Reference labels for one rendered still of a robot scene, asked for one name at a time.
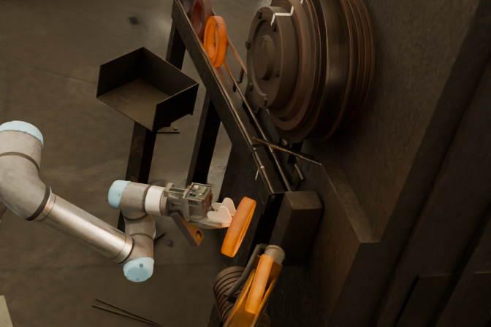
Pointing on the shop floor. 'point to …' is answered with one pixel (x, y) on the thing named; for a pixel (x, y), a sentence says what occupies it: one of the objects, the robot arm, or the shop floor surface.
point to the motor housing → (229, 278)
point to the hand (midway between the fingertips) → (240, 221)
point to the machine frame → (399, 162)
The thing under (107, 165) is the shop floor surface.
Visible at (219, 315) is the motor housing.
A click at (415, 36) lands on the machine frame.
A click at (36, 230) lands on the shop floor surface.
